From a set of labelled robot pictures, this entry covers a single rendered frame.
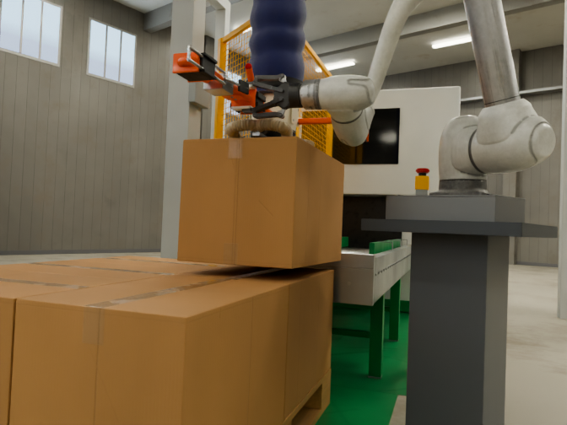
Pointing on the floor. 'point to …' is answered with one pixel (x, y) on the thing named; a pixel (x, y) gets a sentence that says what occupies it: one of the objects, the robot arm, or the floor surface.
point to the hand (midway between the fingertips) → (241, 98)
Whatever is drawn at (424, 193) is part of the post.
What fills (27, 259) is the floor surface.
